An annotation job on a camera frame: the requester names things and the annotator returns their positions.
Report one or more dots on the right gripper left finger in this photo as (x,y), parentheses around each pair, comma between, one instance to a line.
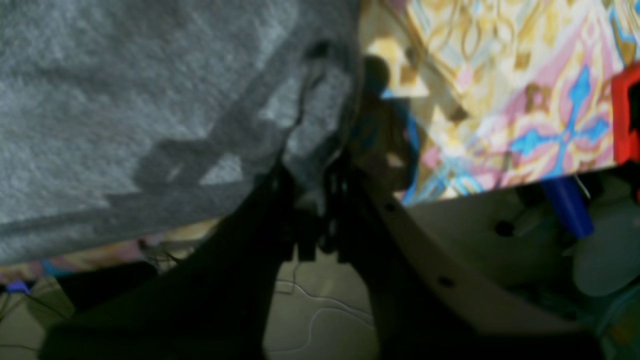
(213,305)

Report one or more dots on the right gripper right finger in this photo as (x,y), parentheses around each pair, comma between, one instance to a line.
(427,305)

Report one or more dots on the grey T-shirt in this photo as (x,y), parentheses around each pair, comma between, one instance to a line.
(125,118)

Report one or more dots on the patterned colourful tablecloth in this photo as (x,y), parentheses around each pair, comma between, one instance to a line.
(460,97)

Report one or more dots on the red black clamp left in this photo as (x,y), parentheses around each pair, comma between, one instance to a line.
(626,135)

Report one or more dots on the blue clamp handle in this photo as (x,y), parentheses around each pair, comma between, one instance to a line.
(565,198)

